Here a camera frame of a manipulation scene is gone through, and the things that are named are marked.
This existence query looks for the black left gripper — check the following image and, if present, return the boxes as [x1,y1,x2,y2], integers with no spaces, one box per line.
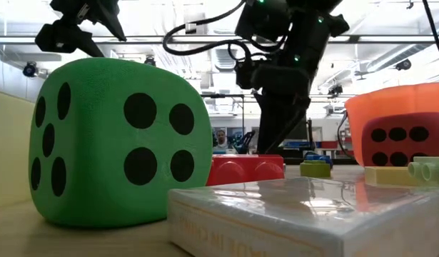
[49,0,127,58]

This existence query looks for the red foam die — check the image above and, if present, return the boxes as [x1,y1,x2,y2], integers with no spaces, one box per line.
[361,112,439,168]

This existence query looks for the white wrapped card box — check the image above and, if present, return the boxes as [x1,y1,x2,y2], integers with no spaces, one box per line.
[167,176,439,257]

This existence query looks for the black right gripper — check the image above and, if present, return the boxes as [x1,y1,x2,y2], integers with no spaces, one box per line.
[253,64,312,155]

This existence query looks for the black background stand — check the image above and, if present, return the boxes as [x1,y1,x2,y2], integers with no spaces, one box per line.
[201,93,246,133]

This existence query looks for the green foam die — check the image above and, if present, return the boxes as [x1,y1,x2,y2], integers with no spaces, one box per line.
[28,57,213,229]

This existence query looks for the orange pumpkin-face bucket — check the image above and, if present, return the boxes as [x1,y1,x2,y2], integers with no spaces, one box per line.
[345,82,439,168]

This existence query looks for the lime green toy brick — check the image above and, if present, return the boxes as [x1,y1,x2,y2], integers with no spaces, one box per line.
[300,159,331,178]

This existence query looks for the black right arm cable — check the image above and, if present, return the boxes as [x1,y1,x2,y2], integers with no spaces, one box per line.
[161,0,258,72]

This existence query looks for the red two-stud toy brick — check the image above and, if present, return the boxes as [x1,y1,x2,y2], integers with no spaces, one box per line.
[206,153,286,187]

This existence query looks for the pale green toy brick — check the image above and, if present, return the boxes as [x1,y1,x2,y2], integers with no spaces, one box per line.
[407,156,439,189]

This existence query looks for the pale yellow toy brick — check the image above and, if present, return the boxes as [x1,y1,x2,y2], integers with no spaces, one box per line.
[364,166,420,188]

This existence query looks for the blue toy brick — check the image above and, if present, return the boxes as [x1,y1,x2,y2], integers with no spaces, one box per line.
[304,153,334,168]

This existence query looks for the yellow plastic tray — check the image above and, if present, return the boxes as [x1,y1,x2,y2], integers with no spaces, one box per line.
[0,89,36,210]

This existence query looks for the black computer monitor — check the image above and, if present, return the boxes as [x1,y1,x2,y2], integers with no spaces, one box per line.
[286,113,308,141]

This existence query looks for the blue storage bin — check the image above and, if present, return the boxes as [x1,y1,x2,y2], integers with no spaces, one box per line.
[283,141,316,149]

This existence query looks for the person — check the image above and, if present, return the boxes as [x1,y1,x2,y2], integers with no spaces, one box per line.
[216,128,229,150]

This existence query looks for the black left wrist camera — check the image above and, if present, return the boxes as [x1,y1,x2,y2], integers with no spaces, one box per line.
[35,19,95,54]

